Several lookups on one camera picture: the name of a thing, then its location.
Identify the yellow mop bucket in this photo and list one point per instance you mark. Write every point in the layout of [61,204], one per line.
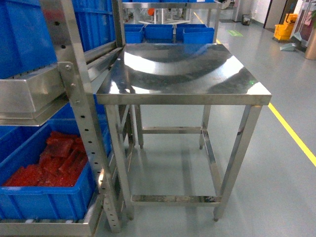
[283,31]

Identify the beige plant pot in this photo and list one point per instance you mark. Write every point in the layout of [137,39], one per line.
[311,48]

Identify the stainless steel shelf rack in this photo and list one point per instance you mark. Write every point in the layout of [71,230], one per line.
[52,53]

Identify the stainless steel side table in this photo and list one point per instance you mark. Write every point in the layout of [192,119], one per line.
[181,74]

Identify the red parts pile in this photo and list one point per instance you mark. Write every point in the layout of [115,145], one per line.
[60,164]

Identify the blue bin with red parts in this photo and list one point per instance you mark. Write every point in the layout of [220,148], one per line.
[22,146]

